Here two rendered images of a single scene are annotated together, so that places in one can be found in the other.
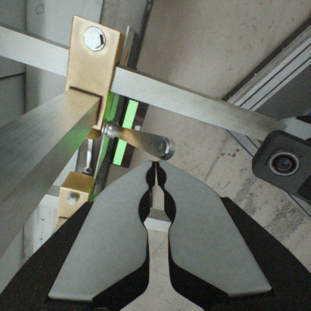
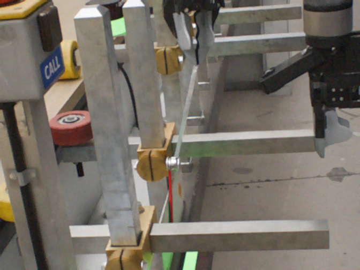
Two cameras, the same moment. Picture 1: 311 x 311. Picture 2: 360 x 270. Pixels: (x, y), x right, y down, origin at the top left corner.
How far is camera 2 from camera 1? 1.12 m
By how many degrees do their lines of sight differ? 96
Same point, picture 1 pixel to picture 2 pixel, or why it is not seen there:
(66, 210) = not seen: hidden behind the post
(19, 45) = not seen: hidden behind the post
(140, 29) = (189, 201)
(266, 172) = (264, 77)
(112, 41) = (170, 124)
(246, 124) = (280, 133)
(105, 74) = (167, 132)
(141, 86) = (192, 136)
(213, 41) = not seen: outside the picture
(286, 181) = (274, 72)
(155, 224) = (249, 225)
